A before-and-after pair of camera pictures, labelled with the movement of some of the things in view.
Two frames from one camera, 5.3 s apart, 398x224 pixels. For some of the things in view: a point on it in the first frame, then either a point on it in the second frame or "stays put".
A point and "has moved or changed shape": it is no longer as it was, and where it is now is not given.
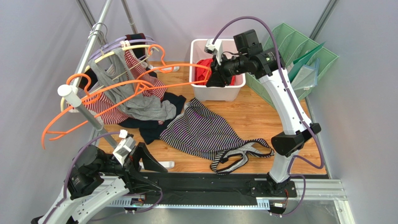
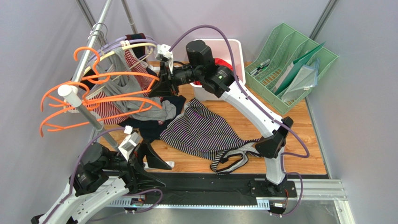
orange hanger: [164, 66] has moved or changed shape
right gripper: [219, 69] → [169, 78]
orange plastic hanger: [95, 115] → [82, 118]
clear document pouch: [307, 76] stays put
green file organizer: [305, 60] stays put
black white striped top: [200, 131] stays put
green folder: [302, 60] stays put
